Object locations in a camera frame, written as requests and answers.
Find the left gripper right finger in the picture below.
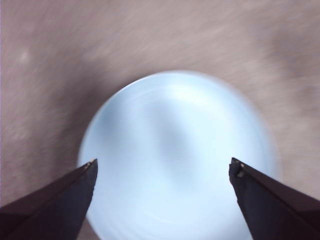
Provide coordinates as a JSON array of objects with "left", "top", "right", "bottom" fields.
[{"left": 228, "top": 156, "right": 320, "bottom": 240}]

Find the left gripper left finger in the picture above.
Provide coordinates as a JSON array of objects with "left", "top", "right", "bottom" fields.
[{"left": 0, "top": 158, "right": 99, "bottom": 240}]

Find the blue round plate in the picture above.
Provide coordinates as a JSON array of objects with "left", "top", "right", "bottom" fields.
[{"left": 77, "top": 69, "right": 283, "bottom": 240}]

